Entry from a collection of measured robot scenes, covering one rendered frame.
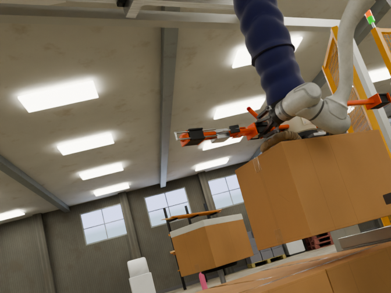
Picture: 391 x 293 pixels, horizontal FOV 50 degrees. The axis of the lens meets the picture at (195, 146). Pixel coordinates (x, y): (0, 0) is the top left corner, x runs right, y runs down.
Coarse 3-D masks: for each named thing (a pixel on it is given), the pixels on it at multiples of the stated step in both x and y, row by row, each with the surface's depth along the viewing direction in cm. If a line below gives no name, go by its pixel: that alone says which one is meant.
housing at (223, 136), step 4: (224, 128) 186; (224, 132) 186; (228, 132) 187; (220, 136) 184; (224, 136) 185; (228, 136) 186; (212, 140) 186; (216, 140) 185; (220, 140) 186; (224, 140) 188
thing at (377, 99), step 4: (388, 92) 202; (372, 96) 201; (376, 96) 199; (380, 96) 200; (384, 96) 202; (388, 96) 202; (376, 100) 199; (380, 100) 197; (384, 100) 201; (388, 100) 202; (372, 104) 201; (376, 104) 199; (380, 104) 200; (384, 104) 202; (368, 108) 203; (372, 108) 204; (376, 108) 206
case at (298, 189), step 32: (256, 160) 191; (288, 160) 172; (320, 160) 180; (352, 160) 187; (384, 160) 196; (256, 192) 194; (288, 192) 174; (320, 192) 173; (352, 192) 181; (384, 192) 188; (256, 224) 196; (288, 224) 176; (320, 224) 167; (352, 224) 174
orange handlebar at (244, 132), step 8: (352, 104) 193; (360, 104) 196; (368, 104) 200; (240, 128) 192; (248, 128) 192; (272, 128) 199; (280, 128) 202; (184, 136) 177; (232, 136) 193; (240, 136) 194
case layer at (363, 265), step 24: (288, 264) 252; (312, 264) 201; (336, 264) 168; (360, 264) 170; (384, 264) 175; (216, 288) 223; (240, 288) 183; (264, 288) 155; (288, 288) 151; (312, 288) 156; (336, 288) 161; (360, 288) 165; (384, 288) 171
